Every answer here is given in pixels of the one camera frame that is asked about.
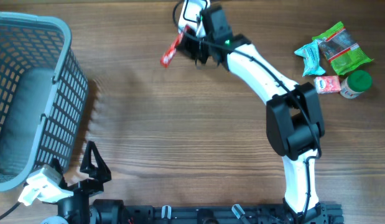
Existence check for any red coffee stick sachet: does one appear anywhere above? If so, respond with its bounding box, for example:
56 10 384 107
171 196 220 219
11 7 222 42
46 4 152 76
160 25 190 68

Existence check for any teal tissue pack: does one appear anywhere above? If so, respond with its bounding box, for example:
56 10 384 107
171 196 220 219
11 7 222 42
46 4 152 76
294 40 325 77

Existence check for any red small box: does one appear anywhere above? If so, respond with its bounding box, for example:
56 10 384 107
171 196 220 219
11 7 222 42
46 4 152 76
314 76 341 94

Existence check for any green candy bag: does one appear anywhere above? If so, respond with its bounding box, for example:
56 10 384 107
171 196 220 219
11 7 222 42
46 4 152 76
312 22 373 75

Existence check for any green lid jar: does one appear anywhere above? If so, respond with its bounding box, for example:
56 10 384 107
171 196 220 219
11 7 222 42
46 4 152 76
340 70 373 99

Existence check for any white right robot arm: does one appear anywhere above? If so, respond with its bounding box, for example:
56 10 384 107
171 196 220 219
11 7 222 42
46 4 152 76
173 1 325 223

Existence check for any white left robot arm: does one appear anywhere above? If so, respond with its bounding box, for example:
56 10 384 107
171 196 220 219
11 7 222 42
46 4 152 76
41 141 111 224

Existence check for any white barcode scanner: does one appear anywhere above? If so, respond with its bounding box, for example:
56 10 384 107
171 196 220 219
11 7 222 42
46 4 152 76
177 0 211 37

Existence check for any grey plastic basket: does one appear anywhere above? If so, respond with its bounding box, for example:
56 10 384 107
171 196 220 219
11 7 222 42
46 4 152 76
0 11 88 192

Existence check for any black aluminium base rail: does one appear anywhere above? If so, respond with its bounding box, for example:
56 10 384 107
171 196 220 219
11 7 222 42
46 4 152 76
66 198 345 224

